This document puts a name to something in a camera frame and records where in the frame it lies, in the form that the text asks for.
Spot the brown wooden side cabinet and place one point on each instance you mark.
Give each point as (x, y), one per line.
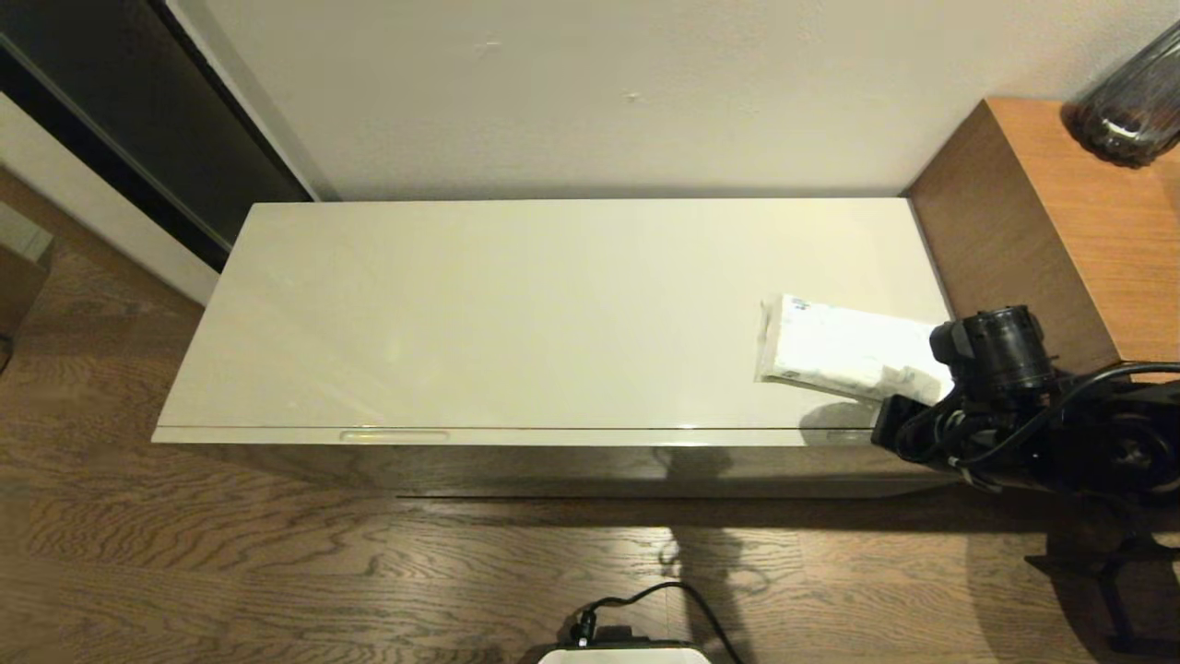
(1088, 231)

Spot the glossy white low cabinet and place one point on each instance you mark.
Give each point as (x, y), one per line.
(516, 314)

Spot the dark door panel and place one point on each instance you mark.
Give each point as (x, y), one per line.
(120, 101)

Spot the white door frame strip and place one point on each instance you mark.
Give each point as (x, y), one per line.
(101, 198)

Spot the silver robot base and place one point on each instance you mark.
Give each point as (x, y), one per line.
(627, 657)

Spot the dark glass vase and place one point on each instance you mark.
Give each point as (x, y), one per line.
(1134, 111)

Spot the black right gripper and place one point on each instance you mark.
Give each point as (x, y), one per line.
(896, 426)

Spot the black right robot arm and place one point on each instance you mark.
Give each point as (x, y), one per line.
(1125, 452)

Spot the white tissue pack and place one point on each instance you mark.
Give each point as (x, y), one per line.
(848, 350)

